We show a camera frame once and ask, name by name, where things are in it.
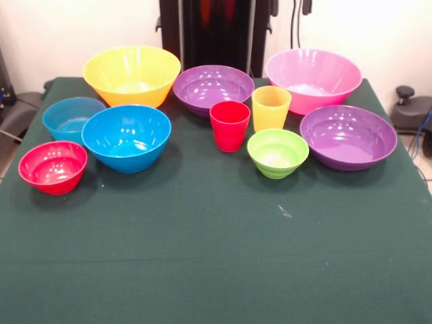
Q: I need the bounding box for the blue bowl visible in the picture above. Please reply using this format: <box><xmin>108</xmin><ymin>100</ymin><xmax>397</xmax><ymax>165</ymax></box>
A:
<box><xmin>81</xmin><ymin>105</ymin><xmax>172</xmax><ymax>174</ymax></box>

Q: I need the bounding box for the small red bowl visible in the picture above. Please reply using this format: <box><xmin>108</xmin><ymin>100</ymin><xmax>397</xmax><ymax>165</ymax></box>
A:
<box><xmin>18</xmin><ymin>140</ymin><xmax>88</xmax><ymax>196</ymax></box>

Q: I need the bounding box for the red cup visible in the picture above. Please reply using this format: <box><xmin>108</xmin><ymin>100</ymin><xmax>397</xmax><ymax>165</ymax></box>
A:
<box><xmin>209</xmin><ymin>101</ymin><xmax>252</xmax><ymax>153</ymax></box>

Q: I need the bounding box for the small green bowl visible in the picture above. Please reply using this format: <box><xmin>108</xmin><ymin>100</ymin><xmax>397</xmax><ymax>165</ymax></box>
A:
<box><xmin>246</xmin><ymin>128</ymin><xmax>310</xmax><ymax>180</ymax></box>

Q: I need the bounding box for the yellow cup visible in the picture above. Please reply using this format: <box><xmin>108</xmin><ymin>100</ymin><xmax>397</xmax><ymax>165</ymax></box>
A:
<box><xmin>251</xmin><ymin>85</ymin><xmax>292</xmax><ymax>134</ymax></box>

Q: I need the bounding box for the purple bowl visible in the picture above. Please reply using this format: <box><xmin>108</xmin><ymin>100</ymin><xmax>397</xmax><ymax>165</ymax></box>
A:
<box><xmin>299</xmin><ymin>105</ymin><xmax>398</xmax><ymax>172</ymax></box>
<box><xmin>172</xmin><ymin>64</ymin><xmax>256</xmax><ymax>119</ymax></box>

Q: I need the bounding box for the dark green tablecloth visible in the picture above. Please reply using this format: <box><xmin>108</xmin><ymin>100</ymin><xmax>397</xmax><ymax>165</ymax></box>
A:
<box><xmin>0</xmin><ymin>76</ymin><xmax>432</xmax><ymax>324</ymax></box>

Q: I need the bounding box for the large yellow bowl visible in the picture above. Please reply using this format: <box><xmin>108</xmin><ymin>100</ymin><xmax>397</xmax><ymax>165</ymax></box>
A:
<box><xmin>82</xmin><ymin>45</ymin><xmax>182</xmax><ymax>109</ymax></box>

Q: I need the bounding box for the large pink bowl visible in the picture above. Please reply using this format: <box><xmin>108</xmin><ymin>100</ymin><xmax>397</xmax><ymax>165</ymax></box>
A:
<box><xmin>265</xmin><ymin>48</ymin><xmax>364</xmax><ymax>116</ymax></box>

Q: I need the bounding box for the translucent teal bowl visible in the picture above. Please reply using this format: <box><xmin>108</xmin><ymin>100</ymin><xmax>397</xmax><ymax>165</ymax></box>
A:
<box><xmin>42</xmin><ymin>97</ymin><xmax>107</xmax><ymax>147</ymax></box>

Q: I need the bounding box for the black equipment box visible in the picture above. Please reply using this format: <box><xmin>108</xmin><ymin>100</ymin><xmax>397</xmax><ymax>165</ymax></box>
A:
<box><xmin>0</xmin><ymin>47</ymin><xmax>16</xmax><ymax>109</ymax></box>

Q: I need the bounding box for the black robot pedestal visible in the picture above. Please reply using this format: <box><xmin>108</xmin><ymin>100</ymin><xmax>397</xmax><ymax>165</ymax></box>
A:
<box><xmin>155</xmin><ymin>0</ymin><xmax>273</xmax><ymax>79</ymax></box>

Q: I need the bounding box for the grey pedestal leg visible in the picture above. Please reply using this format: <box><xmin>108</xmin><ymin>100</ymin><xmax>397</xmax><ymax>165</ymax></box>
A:
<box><xmin>0</xmin><ymin>91</ymin><xmax>43</xmax><ymax>142</ymax></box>
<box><xmin>391</xmin><ymin>96</ymin><xmax>432</xmax><ymax>136</ymax></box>

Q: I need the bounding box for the blue cable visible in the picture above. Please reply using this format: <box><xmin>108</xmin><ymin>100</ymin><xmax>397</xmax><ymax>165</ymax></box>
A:
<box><xmin>410</xmin><ymin>107</ymin><xmax>432</xmax><ymax>161</ymax></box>

